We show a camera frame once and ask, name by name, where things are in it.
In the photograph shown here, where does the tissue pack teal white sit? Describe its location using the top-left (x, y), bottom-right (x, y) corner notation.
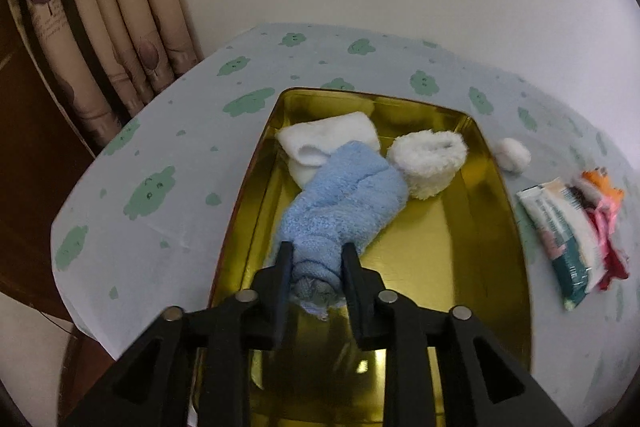
top-left (516, 179), bottom-right (605, 311)

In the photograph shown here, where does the red gold tin box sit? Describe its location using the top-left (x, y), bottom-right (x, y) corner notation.
top-left (210, 88), bottom-right (532, 426)

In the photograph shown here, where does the blue towel with pompom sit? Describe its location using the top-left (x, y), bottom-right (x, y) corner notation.
top-left (269, 136), bottom-right (533, 320)

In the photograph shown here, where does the white fluffy slipper sock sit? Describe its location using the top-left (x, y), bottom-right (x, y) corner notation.
top-left (386, 130), bottom-right (468, 200)

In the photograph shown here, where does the red trimmed light blue cloth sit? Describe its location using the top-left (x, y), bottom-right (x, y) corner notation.
top-left (572, 176), bottom-right (629, 291)

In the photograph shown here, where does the orange plush toy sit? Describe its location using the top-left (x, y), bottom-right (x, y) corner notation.
top-left (580, 168), bottom-right (625, 205)

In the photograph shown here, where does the beige patterned curtain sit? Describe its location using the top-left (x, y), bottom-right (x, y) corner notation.
top-left (8, 0), bottom-right (200, 155)

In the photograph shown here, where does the light blue cloud tablecloth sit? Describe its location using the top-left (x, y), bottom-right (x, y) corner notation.
top-left (49, 22), bottom-right (640, 427)

